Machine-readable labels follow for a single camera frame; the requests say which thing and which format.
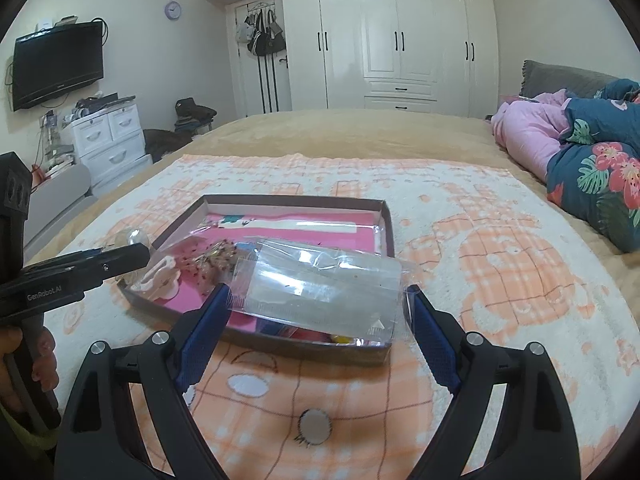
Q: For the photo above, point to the white drawer cabinet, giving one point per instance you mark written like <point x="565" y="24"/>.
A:
<point x="115" y="130"/>

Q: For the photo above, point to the white wardrobe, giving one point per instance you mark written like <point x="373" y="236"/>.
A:
<point x="400" y="35"/>

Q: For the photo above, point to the cluttered storage rack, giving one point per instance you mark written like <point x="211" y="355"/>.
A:
<point x="55" y="145"/>

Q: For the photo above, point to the clear plastic packet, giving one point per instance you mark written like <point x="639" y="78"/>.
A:
<point x="325" y="290"/>

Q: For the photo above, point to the dark folded clothes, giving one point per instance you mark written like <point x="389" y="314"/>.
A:
<point x="195" y="112"/>

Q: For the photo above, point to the shallow grey cardboard box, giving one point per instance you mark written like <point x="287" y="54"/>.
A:
<point x="300" y="349"/>

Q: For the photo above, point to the yellow hair accessory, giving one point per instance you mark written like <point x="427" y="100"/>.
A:
<point x="340" y="339"/>

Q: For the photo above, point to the purple wall clock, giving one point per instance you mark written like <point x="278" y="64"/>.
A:
<point x="173" y="10"/>

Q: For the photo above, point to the white router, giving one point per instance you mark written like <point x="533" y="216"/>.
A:
<point x="57" y="22"/>

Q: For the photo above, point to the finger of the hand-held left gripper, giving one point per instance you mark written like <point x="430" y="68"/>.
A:
<point x="60" y="259"/>
<point x="120" y="260"/>

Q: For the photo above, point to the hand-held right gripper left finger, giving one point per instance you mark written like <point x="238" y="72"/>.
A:
<point x="207" y="325"/>

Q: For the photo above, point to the blue floral quilt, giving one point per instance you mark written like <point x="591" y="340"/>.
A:
<point x="600" y="180"/>

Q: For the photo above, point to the white and orange printed blanket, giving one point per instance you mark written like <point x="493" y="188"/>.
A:
<point x="500" y="285"/>

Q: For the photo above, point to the black wall television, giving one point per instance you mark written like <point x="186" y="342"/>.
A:
<point x="57" y="65"/>

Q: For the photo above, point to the hanging bags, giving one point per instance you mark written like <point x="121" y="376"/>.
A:
<point x="262" y="35"/>

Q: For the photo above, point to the grey headboard cushion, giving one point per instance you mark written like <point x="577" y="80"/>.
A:
<point x="555" y="77"/>

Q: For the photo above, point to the person's left hand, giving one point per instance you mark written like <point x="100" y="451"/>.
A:
<point x="50" y="360"/>

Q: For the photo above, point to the white bow hair clip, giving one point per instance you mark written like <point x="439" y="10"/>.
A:
<point x="157" y="277"/>

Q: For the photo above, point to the dark brown bag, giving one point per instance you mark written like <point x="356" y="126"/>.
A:
<point x="165" y="142"/>

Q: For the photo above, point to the pink jacket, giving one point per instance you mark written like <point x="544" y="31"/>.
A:
<point x="525" y="130"/>

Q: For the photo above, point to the white door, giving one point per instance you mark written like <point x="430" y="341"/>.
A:
<point x="250" y="85"/>

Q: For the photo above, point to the tan bedspread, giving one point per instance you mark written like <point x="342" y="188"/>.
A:
<point x="350" y="130"/>

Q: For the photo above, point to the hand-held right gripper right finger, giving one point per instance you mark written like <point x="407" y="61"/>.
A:
<point x="432" y="330"/>

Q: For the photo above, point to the grey cushioned bench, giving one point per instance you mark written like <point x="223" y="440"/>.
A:
<point x="55" y="200"/>

